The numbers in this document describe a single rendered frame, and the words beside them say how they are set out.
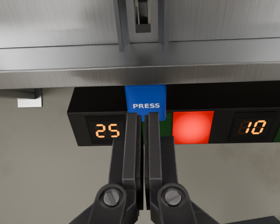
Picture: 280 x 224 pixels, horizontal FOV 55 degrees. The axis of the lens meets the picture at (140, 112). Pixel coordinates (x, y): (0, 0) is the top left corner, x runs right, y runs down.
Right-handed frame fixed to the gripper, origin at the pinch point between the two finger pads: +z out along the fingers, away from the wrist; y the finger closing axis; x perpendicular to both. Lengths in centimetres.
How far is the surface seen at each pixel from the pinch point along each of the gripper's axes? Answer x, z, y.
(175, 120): -3.6, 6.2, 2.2
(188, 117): -3.4, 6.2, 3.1
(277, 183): -67, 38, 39
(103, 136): -5.3, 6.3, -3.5
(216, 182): -66, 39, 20
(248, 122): -4.1, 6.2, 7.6
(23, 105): -47, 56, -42
